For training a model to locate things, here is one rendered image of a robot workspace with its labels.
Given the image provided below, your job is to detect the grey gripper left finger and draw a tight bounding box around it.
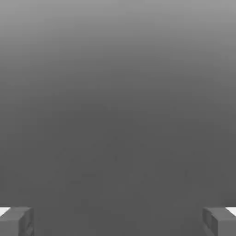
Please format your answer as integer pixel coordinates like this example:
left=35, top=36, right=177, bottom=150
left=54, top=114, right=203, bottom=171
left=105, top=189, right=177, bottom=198
left=0, top=206, right=35, bottom=236

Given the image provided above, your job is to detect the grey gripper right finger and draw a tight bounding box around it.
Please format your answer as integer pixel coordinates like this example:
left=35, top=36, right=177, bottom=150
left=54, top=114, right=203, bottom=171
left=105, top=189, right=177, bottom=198
left=202, top=206, right=236, bottom=236

